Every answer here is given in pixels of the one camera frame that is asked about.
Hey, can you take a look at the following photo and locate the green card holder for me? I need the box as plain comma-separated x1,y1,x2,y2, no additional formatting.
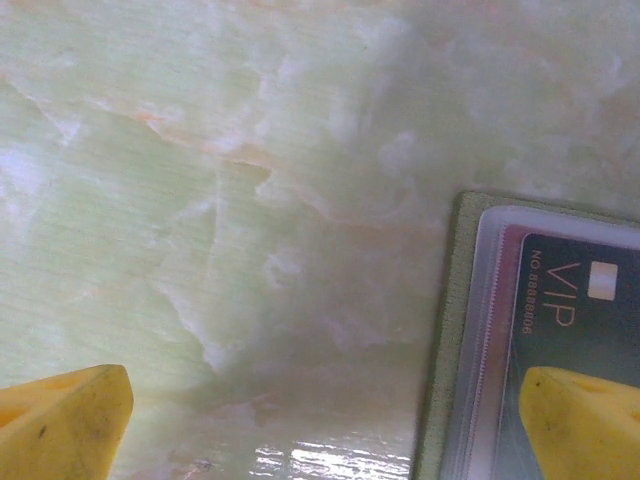
409,189,640,480

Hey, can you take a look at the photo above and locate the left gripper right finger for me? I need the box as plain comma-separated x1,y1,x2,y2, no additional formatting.
518,366,640,480

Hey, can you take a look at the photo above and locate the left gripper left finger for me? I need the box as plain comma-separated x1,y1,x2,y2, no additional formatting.
0,364,135,480

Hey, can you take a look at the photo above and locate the black VIP card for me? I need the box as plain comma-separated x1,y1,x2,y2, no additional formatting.
499,231,640,480

